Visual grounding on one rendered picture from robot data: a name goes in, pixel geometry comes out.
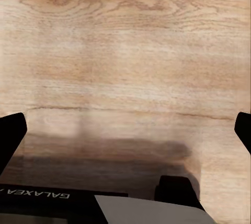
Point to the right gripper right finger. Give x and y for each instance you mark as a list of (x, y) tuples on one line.
[(243, 129)]

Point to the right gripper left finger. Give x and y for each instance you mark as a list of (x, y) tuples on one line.
[(12, 130)]

